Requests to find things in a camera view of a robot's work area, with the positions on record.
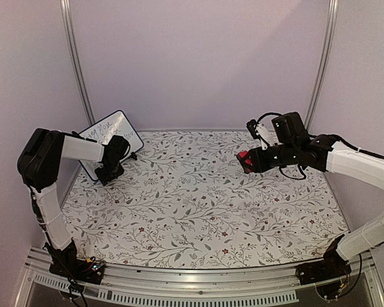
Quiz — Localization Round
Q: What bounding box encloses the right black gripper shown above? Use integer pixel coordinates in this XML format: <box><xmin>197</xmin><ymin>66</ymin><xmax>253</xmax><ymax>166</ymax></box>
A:
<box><xmin>240</xmin><ymin>142</ymin><xmax>298</xmax><ymax>173</ymax></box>

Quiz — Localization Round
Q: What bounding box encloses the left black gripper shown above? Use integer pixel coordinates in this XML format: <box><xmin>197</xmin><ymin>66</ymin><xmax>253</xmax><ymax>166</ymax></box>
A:
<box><xmin>95</xmin><ymin>160</ymin><xmax>125</xmax><ymax>185</ymax></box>

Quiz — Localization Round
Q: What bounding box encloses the red whiteboard eraser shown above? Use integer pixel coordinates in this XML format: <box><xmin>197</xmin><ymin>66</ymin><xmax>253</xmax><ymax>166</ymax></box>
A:
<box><xmin>236</xmin><ymin>151</ymin><xmax>253</xmax><ymax>174</ymax></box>

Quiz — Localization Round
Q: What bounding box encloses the small blue-framed whiteboard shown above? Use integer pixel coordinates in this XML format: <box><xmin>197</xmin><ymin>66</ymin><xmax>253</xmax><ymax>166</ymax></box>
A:
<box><xmin>79</xmin><ymin>110</ymin><xmax>144</xmax><ymax>184</ymax></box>

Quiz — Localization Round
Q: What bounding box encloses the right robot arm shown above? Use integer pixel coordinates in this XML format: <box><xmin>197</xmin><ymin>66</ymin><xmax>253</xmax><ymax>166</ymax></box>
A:
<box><xmin>237</xmin><ymin>112</ymin><xmax>384</xmax><ymax>285</ymax></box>

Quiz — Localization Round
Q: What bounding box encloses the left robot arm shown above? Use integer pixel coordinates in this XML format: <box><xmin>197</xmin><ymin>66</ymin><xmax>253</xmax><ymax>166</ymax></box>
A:
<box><xmin>17</xmin><ymin>128</ymin><xmax>131</xmax><ymax>285</ymax></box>

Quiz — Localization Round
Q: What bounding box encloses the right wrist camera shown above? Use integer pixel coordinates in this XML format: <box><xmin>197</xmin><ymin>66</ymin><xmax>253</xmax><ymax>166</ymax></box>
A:
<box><xmin>246</xmin><ymin>119</ymin><xmax>274</xmax><ymax>150</ymax></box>

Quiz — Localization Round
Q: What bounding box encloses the front aluminium rail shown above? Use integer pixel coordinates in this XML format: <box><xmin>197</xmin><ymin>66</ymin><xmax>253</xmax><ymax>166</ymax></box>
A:
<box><xmin>15</xmin><ymin>248</ymin><xmax>384</xmax><ymax>306</ymax></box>

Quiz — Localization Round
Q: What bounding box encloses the left aluminium frame post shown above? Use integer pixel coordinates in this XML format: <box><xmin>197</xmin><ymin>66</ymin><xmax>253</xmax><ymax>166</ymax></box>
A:
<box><xmin>60</xmin><ymin>0</ymin><xmax>95</xmax><ymax>125</ymax></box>

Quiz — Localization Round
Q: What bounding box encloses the aluminium frame post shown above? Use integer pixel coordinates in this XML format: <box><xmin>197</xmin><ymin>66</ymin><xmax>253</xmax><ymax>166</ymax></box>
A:
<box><xmin>60</xmin><ymin>0</ymin><xmax>95</xmax><ymax>125</ymax></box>
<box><xmin>305</xmin><ymin>0</ymin><xmax>339</xmax><ymax>130</ymax></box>

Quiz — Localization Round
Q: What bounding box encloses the right aluminium frame post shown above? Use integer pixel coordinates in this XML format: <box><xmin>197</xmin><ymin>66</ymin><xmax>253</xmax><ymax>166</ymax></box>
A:
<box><xmin>305</xmin><ymin>0</ymin><xmax>339</xmax><ymax>130</ymax></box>

